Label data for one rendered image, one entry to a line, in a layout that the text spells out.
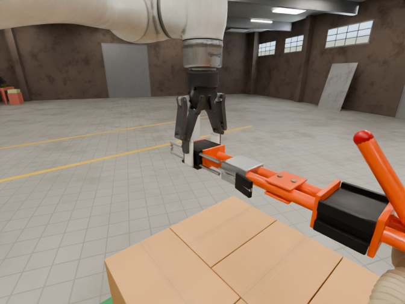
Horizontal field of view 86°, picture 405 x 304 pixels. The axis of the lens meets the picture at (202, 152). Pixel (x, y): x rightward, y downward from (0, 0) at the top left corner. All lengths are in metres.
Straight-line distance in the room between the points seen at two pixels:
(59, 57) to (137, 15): 14.67
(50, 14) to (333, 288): 1.31
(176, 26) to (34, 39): 15.02
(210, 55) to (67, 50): 14.68
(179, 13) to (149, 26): 0.07
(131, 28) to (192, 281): 1.04
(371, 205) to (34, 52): 15.42
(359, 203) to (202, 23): 0.42
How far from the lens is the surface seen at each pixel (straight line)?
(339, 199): 0.40
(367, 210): 0.39
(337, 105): 10.63
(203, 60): 0.49
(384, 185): 0.37
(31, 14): 0.23
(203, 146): 0.55
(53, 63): 15.24
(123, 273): 1.28
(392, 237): 0.38
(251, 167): 0.46
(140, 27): 0.54
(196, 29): 0.50
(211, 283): 1.18
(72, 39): 15.10
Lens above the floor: 1.47
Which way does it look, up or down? 20 degrees down
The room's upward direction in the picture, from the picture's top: straight up
